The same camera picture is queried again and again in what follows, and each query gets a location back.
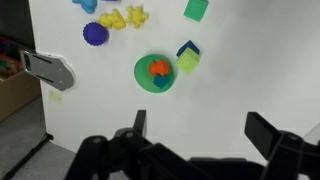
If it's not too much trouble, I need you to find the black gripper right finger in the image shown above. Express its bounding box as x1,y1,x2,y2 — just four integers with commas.
244,111,320,180

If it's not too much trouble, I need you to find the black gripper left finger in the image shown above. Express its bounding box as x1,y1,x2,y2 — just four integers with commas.
64,109,201,180

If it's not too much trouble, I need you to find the green bowl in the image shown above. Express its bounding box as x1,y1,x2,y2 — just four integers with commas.
133,53,177,94

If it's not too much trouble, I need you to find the light green cube block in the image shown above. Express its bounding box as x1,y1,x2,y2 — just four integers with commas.
175,47,201,75

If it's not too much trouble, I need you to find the dark navy block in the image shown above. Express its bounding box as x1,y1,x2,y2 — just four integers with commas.
176,39,201,58

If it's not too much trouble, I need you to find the yellow sticky note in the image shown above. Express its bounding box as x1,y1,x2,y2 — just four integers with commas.
48,90,64,105

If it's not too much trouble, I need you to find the black tripod stand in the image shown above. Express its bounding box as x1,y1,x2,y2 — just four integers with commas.
0,132,55,180

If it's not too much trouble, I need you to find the teal rubber toy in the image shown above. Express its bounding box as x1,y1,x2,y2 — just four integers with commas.
152,74,171,90

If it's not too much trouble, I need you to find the orange rubber toy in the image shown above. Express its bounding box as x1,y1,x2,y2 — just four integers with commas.
148,59,171,77

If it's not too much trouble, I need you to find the silver metal mounting plate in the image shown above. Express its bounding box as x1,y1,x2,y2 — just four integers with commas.
18,49,77,92

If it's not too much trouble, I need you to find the brown cardboard box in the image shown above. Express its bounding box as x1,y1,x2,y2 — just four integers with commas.
0,69,43,123

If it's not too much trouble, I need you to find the purple bumpy ball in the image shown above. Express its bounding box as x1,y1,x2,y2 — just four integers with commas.
82,21,110,47

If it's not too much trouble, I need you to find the yellow animal toy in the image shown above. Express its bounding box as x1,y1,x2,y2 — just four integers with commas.
97,8,127,31

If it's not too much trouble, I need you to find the colourful toys pile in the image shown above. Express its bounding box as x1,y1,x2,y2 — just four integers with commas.
0,35,23,82

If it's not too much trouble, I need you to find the yellow spiky star toy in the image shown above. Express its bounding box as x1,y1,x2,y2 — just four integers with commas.
125,5,150,30

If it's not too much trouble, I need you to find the light blue figure toy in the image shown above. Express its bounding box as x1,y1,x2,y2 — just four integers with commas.
71,0,98,15

